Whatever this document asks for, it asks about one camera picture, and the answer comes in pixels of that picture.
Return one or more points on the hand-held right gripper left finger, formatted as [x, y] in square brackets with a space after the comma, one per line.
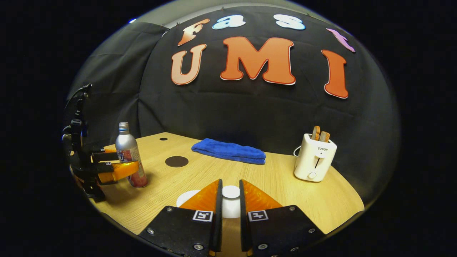
[218, 214]

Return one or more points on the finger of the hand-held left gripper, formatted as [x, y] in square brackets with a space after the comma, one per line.
[117, 170]
[105, 156]

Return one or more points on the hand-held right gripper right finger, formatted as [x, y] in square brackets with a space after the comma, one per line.
[243, 214]

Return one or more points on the white teacup lid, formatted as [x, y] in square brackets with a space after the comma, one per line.
[231, 203]

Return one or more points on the silver water bottle red label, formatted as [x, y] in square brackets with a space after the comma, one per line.
[126, 146]

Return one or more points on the white teacup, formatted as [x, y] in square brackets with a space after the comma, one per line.
[186, 198]

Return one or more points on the dark round coaster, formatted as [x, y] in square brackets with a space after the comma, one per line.
[176, 161]

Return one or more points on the blue folded towel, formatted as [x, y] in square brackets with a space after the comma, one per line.
[228, 151]

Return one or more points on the white toaster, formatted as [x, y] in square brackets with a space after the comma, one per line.
[314, 160]

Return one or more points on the black backdrop cloth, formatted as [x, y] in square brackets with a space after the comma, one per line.
[250, 114]

